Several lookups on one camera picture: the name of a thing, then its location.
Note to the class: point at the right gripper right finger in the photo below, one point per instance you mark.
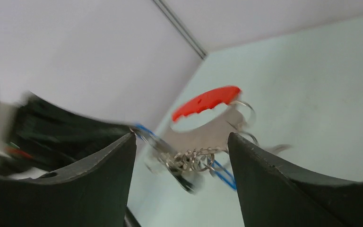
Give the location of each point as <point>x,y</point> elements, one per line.
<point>273,192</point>

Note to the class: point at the steel key holder red handle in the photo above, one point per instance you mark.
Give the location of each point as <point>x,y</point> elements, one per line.
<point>213,134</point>

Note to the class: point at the blue key tag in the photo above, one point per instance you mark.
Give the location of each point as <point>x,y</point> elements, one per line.
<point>144,133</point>
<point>218,170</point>

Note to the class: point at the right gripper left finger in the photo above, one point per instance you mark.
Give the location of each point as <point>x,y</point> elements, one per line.
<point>92,192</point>

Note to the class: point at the black key tag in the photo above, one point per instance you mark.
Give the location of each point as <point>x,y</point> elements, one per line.
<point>191,182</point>

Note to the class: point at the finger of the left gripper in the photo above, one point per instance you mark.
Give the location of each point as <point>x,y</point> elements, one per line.
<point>49,137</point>

